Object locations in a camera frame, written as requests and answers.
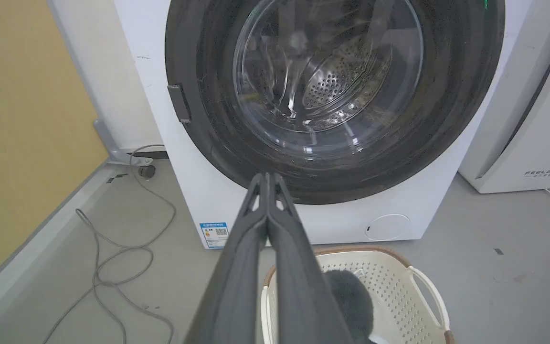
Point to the cream perforated laundry basket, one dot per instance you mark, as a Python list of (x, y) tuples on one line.
[(394, 291)]

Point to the blue energy label sticker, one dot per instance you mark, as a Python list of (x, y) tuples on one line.
[(214, 234)]

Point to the dark grey fluffy garment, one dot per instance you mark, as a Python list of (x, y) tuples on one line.
[(351, 301)]

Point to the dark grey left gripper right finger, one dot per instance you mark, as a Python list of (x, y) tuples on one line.
[(299, 286)]

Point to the round black washing machine door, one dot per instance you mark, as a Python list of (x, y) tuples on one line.
[(208, 95)]

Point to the white front-load washing machine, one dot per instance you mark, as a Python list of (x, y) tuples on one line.
[(208, 191)]

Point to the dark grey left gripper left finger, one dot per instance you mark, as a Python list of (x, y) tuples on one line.
[(237, 277)]

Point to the white Feelbird appliance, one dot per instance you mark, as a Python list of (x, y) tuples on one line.
[(533, 119)]

